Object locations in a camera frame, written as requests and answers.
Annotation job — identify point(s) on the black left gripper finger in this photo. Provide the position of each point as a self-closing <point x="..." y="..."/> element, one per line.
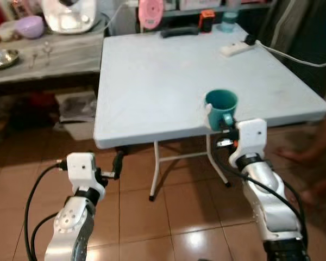
<point x="119" y="163"/>

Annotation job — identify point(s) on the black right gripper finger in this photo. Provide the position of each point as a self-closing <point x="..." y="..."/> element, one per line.
<point x="224" y="126"/>

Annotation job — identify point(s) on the teal ceramic mug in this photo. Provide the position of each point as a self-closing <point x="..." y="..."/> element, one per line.
<point x="220" y="111"/>

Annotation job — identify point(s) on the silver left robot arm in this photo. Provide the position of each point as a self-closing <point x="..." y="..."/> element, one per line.
<point x="68" y="228"/>

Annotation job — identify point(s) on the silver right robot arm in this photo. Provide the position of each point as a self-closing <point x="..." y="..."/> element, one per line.
<point x="266" y="196"/>

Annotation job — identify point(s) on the stack of newspapers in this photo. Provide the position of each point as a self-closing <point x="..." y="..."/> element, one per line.
<point x="77" y="106"/>

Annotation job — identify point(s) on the white folding table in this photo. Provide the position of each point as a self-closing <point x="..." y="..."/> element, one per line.
<point x="168" y="81"/>

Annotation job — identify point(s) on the white power strip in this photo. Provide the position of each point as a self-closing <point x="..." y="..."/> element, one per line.
<point x="233" y="49"/>

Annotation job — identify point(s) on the person bare leg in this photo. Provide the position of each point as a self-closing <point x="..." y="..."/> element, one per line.
<point x="307" y="144"/>
<point x="320" y="193"/>

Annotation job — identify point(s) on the black plug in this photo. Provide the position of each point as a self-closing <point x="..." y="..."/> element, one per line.
<point x="250" y="39"/>

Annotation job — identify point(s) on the red bag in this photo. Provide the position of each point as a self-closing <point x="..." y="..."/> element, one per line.
<point x="35" y="109"/>

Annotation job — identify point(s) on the small teal jar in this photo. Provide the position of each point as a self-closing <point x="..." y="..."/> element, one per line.
<point x="230" y="23"/>

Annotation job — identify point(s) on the long black case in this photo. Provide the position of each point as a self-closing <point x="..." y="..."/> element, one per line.
<point x="179" y="32"/>

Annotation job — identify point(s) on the orange and black gadget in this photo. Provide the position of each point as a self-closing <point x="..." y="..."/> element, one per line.
<point x="207" y="22"/>

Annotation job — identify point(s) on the steel spoon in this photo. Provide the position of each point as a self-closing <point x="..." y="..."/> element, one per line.
<point x="47" y="53"/>

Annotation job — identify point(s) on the pink round appliance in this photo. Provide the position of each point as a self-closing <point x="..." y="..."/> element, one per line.
<point x="150" y="13"/>

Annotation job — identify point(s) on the steel fork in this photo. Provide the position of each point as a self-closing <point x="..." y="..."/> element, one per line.
<point x="33" y="58"/>

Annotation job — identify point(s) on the white kitchen cooking machine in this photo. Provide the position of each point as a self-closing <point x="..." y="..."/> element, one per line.
<point x="70" y="19"/>

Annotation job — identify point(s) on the stainless steel bowl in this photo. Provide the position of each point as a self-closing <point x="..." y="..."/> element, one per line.
<point x="2" y="58"/>

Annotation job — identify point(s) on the purple plastic bowl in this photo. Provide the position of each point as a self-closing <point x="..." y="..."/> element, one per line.
<point x="30" y="27"/>

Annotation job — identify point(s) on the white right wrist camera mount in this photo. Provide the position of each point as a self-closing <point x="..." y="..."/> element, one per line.
<point x="250" y="136"/>

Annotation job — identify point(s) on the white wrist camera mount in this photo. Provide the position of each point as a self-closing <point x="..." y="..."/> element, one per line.
<point x="250" y="136"/>
<point x="81" y="168"/>

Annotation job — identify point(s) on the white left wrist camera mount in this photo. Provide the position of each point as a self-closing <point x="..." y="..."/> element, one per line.
<point x="81" y="168"/>

